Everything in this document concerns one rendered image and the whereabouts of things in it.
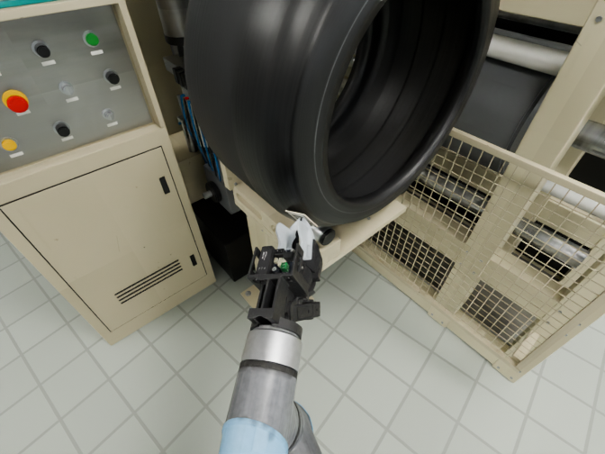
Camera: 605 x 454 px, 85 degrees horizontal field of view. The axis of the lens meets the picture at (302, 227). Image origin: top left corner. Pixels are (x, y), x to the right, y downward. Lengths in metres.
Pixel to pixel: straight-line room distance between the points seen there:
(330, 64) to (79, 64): 0.84
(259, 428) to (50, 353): 1.60
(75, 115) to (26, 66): 0.15
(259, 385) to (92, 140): 0.99
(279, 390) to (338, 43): 0.42
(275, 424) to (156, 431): 1.20
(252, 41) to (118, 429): 1.48
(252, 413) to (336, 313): 1.29
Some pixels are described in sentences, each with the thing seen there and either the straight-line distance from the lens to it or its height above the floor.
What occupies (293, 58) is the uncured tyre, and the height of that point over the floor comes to 1.31.
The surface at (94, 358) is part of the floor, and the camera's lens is 1.82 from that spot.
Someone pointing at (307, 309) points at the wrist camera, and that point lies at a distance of 0.52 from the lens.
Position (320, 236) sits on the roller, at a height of 0.91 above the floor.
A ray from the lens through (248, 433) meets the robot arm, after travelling 0.41.
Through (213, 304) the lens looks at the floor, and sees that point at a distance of 1.75.
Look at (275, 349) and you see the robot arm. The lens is 0.43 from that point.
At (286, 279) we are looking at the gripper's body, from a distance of 0.46.
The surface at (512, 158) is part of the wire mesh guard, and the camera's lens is 0.97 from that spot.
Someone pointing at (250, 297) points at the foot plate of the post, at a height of 0.01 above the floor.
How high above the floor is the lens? 1.46
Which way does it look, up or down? 46 degrees down
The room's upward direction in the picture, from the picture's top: straight up
